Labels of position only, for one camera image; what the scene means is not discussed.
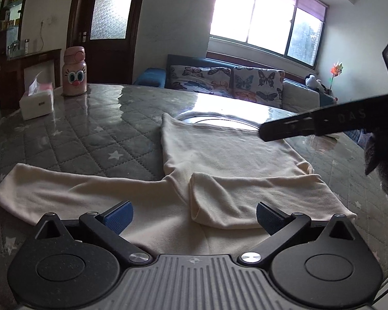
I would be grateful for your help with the blue sofa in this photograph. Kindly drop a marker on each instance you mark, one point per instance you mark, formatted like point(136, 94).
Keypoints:
point(217, 60)

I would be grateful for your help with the dark wooden side table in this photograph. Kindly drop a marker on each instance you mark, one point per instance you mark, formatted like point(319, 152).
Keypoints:
point(49, 62)

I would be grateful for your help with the colourful pinwheel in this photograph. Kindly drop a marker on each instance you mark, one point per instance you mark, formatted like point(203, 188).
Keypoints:
point(335, 71)

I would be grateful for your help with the dark wooden door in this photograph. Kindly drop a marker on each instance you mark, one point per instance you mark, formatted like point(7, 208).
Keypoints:
point(107, 29)

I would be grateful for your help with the round black induction cooktop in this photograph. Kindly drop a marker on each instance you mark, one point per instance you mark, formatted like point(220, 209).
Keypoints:
point(217, 120)

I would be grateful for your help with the window with frame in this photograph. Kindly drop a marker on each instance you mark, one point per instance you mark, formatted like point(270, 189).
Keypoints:
point(289, 28)

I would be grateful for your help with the cream long-sleeve garment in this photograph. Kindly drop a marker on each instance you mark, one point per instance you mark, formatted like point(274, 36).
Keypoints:
point(205, 203)

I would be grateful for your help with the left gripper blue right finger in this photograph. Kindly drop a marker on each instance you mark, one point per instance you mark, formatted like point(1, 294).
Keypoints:
point(284, 230)

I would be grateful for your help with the blue folded blanket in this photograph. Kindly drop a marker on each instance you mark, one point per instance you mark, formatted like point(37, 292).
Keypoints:
point(152, 77)

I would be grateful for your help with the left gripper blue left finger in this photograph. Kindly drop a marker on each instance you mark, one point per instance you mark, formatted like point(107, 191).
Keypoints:
point(104, 229)

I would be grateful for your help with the dark wooden shelf cabinet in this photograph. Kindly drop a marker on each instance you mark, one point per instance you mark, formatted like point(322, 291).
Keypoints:
point(12, 48)

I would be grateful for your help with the panda plush toy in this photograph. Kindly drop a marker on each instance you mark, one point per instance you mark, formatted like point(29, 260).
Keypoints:
point(314, 84)

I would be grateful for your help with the plain beige cushion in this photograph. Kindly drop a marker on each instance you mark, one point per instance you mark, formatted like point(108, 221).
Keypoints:
point(297, 99)

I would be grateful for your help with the butterfly cushion near door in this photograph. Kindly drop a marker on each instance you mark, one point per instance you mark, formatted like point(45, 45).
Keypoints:
point(207, 80)

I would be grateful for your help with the black gloved right hand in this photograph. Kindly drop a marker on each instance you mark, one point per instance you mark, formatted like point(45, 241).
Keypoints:
point(376, 158)

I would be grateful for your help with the butterfly cushion near window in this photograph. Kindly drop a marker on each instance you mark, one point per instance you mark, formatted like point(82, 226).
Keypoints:
point(261, 86)

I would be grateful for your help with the pink cartoon water bottle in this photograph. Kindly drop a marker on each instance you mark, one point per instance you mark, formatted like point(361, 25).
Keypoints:
point(74, 72)

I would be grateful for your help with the white tissue box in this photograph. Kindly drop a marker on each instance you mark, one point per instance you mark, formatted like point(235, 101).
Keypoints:
point(37, 99)

